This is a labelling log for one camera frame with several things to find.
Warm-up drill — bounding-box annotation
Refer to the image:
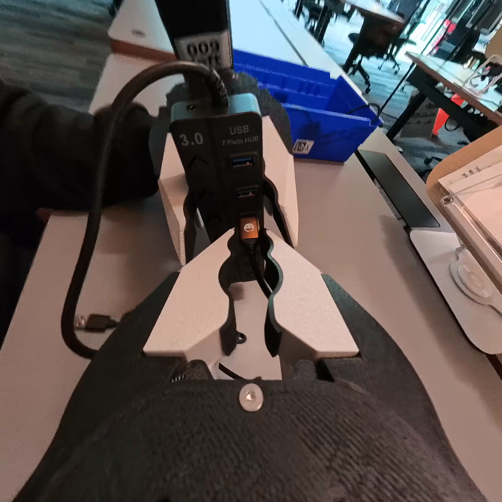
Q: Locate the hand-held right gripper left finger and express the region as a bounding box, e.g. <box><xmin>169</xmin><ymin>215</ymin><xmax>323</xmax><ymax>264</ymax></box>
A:
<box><xmin>143</xmin><ymin>229</ymin><xmax>241</xmax><ymax>378</ymax></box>

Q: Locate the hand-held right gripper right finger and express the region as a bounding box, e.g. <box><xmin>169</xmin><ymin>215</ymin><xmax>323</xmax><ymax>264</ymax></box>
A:
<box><xmin>264</xmin><ymin>229</ymin><xmax>360</xmax><ymax>360</ymax></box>

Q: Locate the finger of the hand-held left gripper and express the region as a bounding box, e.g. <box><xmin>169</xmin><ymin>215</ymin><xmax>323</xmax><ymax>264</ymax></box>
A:
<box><xmin>260</xmin><ymin>116</ymin><xmax>300</xmax><ymax>248</ymax></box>
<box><xmin>158</xmin><ymin>133</ymin><xmax>211</xmax><ymax>268</ymax></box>

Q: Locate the long black usb hub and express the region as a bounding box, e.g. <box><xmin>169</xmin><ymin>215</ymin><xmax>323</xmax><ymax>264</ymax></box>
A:
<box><xmin>169</xmin><ymin>93</ymin><xmax>263</xmax><ymax>284</ymax></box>

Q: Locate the blue storage bin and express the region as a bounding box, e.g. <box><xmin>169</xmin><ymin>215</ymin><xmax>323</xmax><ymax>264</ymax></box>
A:
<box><xmin>232</xmin><ymin>49</ymin><xmax>383</xmax><ymax>162</ymax></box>

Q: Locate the black cable orange usb plug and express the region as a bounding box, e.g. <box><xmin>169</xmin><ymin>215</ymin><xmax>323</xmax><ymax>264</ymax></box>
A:
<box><xmin>238</xmin><ymin>214</ymin><xmax>275</xmax><ymax>300</ymax></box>

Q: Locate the thick black hub cable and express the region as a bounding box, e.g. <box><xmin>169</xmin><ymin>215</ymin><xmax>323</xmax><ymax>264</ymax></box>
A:
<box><xmin>61</xmin><ymin>61</ymin><xmax>230</xmax><ymax>359</ymax></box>

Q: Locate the person's left forearm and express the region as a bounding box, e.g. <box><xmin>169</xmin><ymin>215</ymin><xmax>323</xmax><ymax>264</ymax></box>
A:
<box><xmin>0</xmin><ymin>76</ymin><xmax>159</xmax><ymax>246</ymax></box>

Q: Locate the black office chair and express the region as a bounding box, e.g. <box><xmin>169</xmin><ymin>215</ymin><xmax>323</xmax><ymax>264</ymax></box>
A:
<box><xmin>345</xmin><ymin>33</ymin><xmax>373</xmax><ymax>95</ymax></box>

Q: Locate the wooden document stand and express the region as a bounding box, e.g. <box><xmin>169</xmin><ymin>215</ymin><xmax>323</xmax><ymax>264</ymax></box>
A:
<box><xmin>410</xmin><ymin>125</ymin><xmax>502</xmax><ymax>355</ymax></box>

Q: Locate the orange traffic cone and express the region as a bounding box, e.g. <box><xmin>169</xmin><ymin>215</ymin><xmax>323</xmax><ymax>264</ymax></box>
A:
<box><xmin>431</xmin><ymin>108</ymin><xmax>452</xmax><ymax>134</ymax></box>

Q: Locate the wooden top desk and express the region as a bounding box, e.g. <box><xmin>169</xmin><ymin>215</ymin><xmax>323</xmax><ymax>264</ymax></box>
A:
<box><xmin>386</xmin><ymin>51</ymin><xmax>502</xmax><ymax>142</ymax></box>
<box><xmin>292</xmin><ymin>0</ymin><xmax>404</xmax><ymax>44</ymax></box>

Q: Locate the blue header printed sheet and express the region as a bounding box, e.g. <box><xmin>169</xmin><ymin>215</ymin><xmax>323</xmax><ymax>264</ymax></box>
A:
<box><xmin>438</xmin><ymin>145</ymin><xmax>502</xmax><ymax>252</ymax></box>

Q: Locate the black desk cable tray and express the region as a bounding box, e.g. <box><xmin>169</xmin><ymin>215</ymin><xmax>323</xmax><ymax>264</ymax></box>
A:
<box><xmin>357</xmin><ymin>149</ymin><xmax>442</xmax><ymax>229</ymax></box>

